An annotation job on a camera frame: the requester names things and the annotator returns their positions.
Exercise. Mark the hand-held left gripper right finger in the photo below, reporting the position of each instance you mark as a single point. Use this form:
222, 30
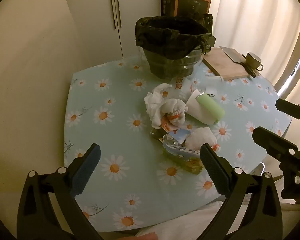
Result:
215, 170

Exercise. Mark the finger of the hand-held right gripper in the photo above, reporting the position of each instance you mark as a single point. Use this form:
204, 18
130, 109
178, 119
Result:
272, 141
293, 110

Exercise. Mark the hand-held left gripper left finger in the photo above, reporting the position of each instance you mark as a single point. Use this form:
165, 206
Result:
86, 170

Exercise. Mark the clear yellow plastic wrapper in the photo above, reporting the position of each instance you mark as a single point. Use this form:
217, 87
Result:
195, 166

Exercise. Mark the white tissue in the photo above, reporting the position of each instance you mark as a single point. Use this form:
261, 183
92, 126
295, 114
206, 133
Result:
156, 97
201, 137

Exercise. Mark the white paper cup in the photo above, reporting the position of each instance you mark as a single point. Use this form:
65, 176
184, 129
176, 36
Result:
196, 111

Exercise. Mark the light green plastic tube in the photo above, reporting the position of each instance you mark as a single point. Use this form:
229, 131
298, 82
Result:
211, 106

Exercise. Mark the tissue with orange print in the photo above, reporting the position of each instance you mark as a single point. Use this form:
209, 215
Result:
172, 113

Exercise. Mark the white wrapper with orange print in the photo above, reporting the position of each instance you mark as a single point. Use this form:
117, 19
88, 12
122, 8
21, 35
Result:
181, 87

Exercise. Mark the clear bin with black bag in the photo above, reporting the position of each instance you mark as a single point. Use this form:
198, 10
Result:
165, 45

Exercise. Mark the daisy print tablecloth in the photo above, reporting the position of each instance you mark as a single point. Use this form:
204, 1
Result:
130, 155

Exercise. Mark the olive green mug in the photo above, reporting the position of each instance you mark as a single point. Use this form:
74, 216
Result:
252, 59

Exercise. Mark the wooden cutting board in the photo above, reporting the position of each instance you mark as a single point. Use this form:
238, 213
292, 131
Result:
222, 63

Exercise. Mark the cream curtain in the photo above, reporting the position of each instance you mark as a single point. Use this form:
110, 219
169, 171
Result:
252, 17

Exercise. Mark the cream wardrobe doors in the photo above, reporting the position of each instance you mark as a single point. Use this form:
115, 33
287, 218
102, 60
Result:
95, 17

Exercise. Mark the black camera bag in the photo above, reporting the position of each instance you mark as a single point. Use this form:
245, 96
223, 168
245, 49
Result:
207, 21

